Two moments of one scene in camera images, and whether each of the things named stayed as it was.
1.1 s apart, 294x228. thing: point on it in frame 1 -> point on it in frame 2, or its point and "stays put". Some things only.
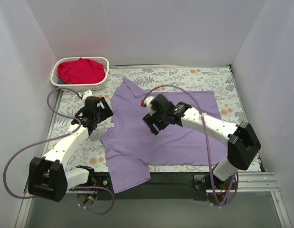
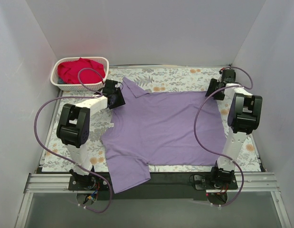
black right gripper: x=152 y=122 -> x=213 y=90
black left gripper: x=105 y=108 -> x=118 y=98
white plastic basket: x=99 y=86 stays put
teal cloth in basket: x=60 y=81 stays put
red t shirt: x=81 y=71 stays put
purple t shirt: x=131 y=148 stays put
